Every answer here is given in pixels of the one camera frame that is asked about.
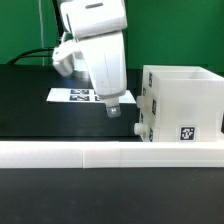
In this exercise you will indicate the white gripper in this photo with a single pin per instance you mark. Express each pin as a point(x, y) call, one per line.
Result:
point(96, 28)

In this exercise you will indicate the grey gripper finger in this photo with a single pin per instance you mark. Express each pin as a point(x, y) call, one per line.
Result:
point(113, 107)

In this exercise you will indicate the white drawer box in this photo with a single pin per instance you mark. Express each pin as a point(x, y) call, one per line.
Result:
point(147, 102)
point(145, 130)

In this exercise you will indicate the white front drawer box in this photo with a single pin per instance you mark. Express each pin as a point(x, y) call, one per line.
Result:
point(145, 130)

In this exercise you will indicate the white drawer cabinet frame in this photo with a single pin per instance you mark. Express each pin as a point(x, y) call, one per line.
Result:
point(190, 104)

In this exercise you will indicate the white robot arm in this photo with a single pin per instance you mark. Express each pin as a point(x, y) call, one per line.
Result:
point(78, 63)

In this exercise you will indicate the fiducial marker sheet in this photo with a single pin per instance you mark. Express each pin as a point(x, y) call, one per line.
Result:
point(66, 95)

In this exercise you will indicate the white L-shaped border fence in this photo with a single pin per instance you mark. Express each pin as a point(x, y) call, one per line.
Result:
point(43, 154)

